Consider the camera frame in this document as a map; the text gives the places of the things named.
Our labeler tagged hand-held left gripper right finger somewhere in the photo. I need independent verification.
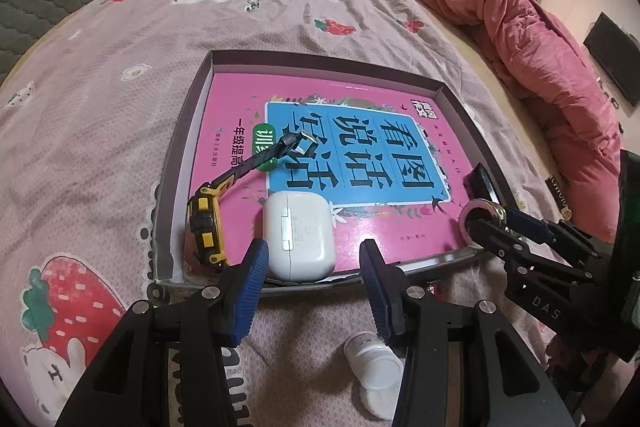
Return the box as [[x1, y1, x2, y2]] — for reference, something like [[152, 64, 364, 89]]
[[360, 238, 576, 427]]

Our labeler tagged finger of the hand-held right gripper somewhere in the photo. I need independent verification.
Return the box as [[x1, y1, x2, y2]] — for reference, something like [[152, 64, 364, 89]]
[[502, 206, 608, 258], [465, 218, 538, 280]]

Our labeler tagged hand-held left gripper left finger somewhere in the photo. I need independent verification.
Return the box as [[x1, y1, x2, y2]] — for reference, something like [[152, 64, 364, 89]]
[[55, 238, 271, 427]]

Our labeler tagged small white pill bottle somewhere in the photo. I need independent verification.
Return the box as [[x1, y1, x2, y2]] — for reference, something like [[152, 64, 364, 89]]
[[343, 332, 405, 390]]

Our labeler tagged white earbuds case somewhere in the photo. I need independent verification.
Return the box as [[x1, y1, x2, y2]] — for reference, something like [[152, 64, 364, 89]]
[[262, 190, 337, 282]]

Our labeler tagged yellow and black wristwatch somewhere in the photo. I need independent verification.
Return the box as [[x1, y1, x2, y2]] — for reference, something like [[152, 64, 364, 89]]
[[186, 132, 316, 268]]

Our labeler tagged grey cardboard tray box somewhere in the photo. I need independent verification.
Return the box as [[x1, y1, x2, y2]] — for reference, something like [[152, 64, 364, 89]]
[[150, 49, 521, 293]]

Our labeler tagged white round ribbed lid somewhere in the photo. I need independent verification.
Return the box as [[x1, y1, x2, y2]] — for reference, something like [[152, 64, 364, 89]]
[[359, 377, 401, 422]]

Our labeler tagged black gold fabric label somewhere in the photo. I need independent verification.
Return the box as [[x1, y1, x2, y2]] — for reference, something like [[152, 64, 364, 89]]
[[542, 174, 571, 212]]

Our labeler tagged pink and blue book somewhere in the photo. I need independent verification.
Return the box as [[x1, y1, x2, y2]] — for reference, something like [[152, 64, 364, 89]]
[[182, 74, 481, 280]]

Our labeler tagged pink quilt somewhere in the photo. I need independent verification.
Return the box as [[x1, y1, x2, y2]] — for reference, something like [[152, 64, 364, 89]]
[[416, 0, 631, 243]]

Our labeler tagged strawberry printed pink blanket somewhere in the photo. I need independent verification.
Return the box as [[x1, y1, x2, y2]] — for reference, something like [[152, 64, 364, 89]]
[[0, 0, 566, 427]]

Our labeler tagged black wall television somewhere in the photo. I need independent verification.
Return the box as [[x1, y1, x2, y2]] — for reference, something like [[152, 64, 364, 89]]
[[582, 12, 640, 108]]

